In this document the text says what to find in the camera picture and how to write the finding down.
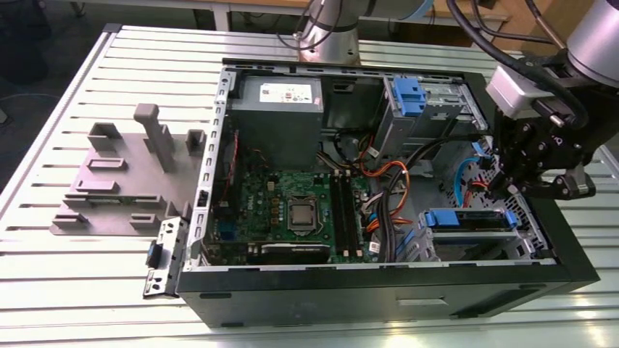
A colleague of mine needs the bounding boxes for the hard disk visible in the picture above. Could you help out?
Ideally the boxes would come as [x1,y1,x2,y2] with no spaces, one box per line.
[423,208,519,233]

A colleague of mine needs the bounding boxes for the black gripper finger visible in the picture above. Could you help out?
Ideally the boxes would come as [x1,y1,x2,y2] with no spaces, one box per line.
[487,119,522,196]
[502,169,596,201]

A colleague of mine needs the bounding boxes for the silver hinged case bracket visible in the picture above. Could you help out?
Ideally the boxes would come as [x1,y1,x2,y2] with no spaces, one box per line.
[143,216,191,300]

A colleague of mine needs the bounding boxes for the CPU socket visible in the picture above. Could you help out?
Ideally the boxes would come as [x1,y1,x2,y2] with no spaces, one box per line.
[284,195,324,237]

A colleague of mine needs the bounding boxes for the blue plastic drive latch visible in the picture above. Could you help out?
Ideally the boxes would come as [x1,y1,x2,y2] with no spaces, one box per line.
[392,75,428,118]

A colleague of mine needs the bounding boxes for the yellow black power wire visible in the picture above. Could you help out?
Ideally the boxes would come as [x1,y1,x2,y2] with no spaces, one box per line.
[316,132,376,173]

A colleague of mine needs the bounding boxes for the green RAM stick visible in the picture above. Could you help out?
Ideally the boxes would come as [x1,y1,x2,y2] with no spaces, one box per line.
[67,194,164,204]

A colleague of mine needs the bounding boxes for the metal optical drive cage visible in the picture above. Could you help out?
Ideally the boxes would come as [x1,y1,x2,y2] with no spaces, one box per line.
[375,75,488,162]

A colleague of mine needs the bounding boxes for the blue bracket latch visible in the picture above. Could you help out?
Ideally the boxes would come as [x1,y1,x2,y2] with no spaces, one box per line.
[145,240,165,268]

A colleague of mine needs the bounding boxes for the wooden desk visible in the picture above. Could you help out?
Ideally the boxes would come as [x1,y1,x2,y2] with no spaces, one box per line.
[192,0,514,48]

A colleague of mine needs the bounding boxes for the blue VGA port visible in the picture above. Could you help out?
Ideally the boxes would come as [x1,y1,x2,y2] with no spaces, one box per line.
[218,221,239,243]

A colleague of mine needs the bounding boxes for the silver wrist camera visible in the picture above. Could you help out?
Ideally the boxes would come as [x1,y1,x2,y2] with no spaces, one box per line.
[484,66,555,120]

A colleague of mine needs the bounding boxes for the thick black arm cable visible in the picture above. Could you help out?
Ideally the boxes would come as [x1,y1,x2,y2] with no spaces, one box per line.
[444,0,592,126]

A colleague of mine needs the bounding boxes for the blue data wire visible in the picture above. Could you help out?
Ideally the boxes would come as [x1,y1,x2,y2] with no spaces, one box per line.
[454,141,494,210]

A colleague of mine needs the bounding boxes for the metal disk bay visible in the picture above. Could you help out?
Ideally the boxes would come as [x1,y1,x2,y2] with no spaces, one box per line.
[403,206,538,262]

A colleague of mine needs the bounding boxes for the RAM slot white clips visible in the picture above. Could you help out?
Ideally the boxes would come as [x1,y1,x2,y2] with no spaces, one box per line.
[331,169,352,257]
[343,169,364,257]

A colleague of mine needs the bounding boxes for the grey power supply unit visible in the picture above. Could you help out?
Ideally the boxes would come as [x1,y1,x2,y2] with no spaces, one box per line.
[226,74,326,172]

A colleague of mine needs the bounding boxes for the green motherboard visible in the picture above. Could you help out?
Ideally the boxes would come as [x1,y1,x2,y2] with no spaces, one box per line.
[203,168,383,265]

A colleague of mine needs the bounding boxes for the red black twisted wire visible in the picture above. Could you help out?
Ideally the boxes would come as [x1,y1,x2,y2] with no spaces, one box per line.
[220,128,242,210]

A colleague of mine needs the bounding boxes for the silver CPU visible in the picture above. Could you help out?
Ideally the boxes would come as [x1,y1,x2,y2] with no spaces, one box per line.
[290,204,316,223]

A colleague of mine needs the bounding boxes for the orange yellow power wire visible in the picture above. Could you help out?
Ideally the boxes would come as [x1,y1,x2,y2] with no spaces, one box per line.
[360,159,423,236]

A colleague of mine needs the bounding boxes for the grey parts rack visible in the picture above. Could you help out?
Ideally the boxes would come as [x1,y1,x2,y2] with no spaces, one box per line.
[51,103,210,236]

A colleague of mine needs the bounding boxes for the black graphics card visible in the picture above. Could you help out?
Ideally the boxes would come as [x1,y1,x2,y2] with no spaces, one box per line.
[246,241,332,265]

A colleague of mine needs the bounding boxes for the black PC case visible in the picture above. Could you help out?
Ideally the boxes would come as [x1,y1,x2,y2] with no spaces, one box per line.
[174,57,603,329]

